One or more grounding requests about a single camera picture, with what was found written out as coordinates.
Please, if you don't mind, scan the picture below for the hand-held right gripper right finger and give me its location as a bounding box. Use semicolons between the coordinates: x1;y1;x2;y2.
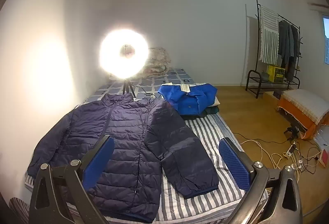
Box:
219;137;307;224

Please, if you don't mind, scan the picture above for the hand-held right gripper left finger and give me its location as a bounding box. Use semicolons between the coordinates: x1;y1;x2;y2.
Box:
28;135;115;224

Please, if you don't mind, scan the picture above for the navy puffer jacket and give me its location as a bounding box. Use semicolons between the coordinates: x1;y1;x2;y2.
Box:
27;93;219;223

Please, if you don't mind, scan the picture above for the black clothes rack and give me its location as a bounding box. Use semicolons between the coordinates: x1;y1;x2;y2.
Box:
245;0;302;99

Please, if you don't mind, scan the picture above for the power strip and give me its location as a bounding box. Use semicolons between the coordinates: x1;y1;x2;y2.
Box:
283;144;297;158

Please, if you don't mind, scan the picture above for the dark green folded garment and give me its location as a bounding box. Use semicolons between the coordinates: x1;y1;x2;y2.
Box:
199;106;219;117

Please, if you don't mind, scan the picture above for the small black device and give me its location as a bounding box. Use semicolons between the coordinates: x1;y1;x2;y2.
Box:
284;126;300;141

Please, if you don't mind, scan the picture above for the blue and white jacket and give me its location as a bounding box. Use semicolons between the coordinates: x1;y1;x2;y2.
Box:
158;83;218;115

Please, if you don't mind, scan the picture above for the black tripod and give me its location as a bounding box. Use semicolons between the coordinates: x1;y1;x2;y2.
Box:
122;79;137;99

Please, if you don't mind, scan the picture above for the orange stool with white cushion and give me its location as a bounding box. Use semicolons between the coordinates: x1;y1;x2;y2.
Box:
277;89;329;140

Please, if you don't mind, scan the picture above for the striped cloth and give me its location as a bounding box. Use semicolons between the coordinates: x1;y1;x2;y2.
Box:
9;197;30;224

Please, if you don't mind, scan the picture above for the yellow box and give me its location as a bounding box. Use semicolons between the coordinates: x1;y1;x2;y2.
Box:
267;65;286;83

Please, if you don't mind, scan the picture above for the blue checked blanket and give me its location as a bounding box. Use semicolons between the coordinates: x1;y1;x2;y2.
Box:
93;68;198;106

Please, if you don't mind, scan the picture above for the folded floral quilt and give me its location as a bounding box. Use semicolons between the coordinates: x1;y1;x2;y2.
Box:
140;47;172;77

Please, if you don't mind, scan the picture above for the black hanging garment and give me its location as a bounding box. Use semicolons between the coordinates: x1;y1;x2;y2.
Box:
286;25;302;82

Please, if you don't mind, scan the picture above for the grey hanging jacket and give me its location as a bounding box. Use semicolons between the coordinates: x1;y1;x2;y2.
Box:
278;20;295;68

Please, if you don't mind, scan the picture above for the window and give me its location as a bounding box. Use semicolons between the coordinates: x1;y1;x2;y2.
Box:
322;15;329;64

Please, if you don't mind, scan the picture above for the white cable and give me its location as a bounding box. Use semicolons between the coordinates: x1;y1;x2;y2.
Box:
239;138;324;176

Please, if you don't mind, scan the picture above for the black floor cable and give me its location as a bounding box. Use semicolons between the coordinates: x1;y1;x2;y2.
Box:
233;132;291;145

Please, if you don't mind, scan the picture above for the black ring light cable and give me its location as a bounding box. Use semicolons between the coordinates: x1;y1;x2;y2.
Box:
134;85;155;97

